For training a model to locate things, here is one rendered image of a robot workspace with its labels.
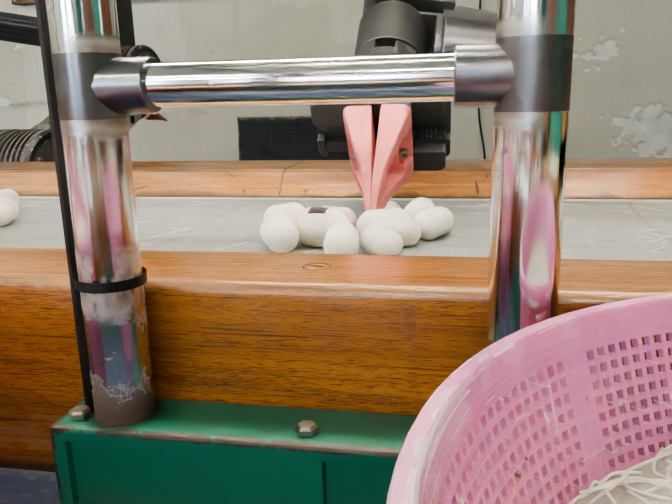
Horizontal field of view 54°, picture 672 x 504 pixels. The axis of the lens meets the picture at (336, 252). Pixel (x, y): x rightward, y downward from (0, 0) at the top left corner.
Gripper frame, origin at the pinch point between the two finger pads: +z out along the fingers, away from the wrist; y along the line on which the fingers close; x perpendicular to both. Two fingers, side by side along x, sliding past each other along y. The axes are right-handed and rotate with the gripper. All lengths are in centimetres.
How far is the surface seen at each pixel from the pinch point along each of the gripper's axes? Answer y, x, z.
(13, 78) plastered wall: -172, 122, -166
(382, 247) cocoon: 1.5, -4.1, 6.2
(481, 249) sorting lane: 7.2, -0.8, 3.9
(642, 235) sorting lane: 17.7, 2.2, 0.2
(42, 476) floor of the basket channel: -12.1, -7.0, 21.2
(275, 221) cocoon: -5.2, -3.9, 4.3
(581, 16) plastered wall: 48, 111, -178
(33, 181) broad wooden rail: -37.0, 11.5, -12.5
